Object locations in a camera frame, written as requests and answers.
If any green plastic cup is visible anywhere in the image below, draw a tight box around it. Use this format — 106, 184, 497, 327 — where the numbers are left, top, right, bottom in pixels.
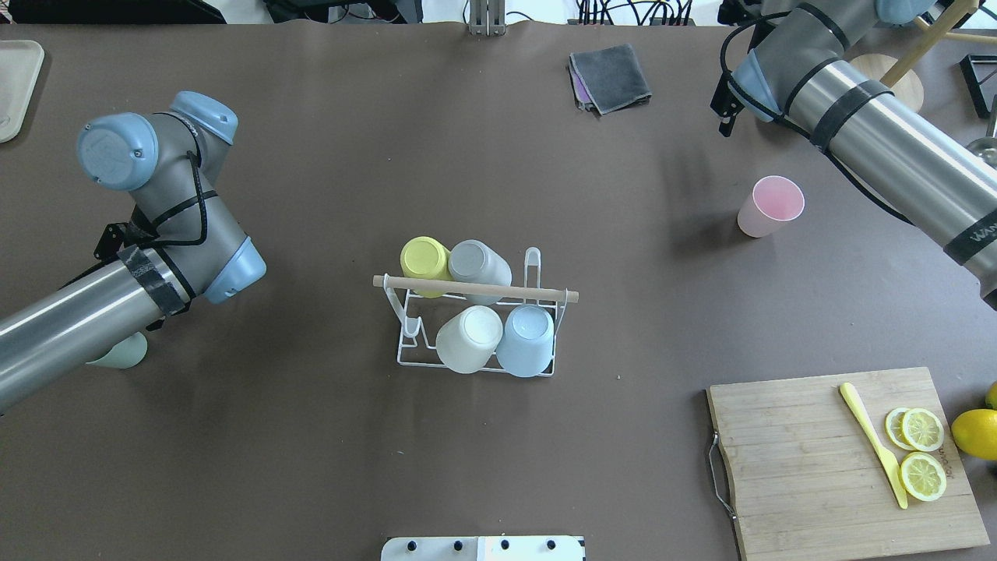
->
86, 333, 149, 369

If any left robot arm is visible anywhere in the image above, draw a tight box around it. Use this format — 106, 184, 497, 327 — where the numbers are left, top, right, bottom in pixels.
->
1, 91, 266, 411

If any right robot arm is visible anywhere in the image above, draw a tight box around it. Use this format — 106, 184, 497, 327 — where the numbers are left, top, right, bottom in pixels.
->
710, 1, 996, 305

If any grey plastic cup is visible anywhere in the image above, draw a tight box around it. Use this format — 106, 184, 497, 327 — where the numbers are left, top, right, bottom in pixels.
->
448, 239, 512, 285

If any white plastic cup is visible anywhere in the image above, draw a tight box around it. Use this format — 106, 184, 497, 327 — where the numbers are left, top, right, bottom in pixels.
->
435, 305, 503, 374

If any light blue plastic cup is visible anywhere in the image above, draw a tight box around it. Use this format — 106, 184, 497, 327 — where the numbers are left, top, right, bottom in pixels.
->
495, 305, 553, 379

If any yellow plastic cup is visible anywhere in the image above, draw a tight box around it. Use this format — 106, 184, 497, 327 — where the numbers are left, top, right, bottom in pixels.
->
400, 237, 453, 281

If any pink plastic cup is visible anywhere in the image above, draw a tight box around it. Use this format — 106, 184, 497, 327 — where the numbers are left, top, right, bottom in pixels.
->
737, 175, 805, 238

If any purple folded cloth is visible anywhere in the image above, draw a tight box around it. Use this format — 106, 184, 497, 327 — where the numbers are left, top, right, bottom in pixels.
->
569, 67, 594, 111

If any grey folded cloth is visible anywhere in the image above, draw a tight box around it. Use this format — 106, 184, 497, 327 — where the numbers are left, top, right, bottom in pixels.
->
567, 43, 653, 116

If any wooden cutting board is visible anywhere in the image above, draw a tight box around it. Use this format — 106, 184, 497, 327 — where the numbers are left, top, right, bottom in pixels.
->
707, 367, 990, 560

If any yellow plastic knife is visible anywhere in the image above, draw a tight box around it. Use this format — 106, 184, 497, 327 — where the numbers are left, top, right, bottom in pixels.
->
838, 381, 909, 509

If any lemon slice left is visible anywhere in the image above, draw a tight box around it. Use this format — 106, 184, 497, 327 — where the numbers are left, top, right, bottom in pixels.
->
884, 408, 945, 453

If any lemon slice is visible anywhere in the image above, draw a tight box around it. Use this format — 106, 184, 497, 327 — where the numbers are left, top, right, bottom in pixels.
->
900, 451, 947, 502
884, 408, 945, 453

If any wooden mug tree stand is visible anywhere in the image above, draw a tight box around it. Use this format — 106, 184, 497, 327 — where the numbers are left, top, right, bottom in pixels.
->
850, 1, 995, 111

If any lemon slice right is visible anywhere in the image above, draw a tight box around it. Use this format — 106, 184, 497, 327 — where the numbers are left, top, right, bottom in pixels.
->
900, 451, 947, 502

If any yellow lemon front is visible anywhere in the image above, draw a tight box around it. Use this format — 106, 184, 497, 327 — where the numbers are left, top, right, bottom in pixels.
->
950, 408, 996, 461

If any metal scoop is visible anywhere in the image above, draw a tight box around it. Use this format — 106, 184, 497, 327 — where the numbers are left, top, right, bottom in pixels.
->
965, 97, 997, 170

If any yellow lemon near lime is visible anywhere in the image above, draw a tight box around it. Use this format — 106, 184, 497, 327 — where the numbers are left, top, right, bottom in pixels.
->
984, 381, 997, 411

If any beige tray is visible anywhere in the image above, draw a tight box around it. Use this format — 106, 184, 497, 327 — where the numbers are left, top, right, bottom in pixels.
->
1, 40, 45, 143

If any white wire cup holder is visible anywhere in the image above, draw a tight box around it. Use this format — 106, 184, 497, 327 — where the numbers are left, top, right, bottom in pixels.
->
372, 241, 578, 379

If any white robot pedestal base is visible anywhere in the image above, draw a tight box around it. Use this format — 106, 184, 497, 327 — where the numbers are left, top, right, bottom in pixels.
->
380, 534, 587, 560

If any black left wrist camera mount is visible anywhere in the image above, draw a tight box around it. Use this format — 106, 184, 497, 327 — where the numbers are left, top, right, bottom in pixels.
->
93, 221, 140, 262

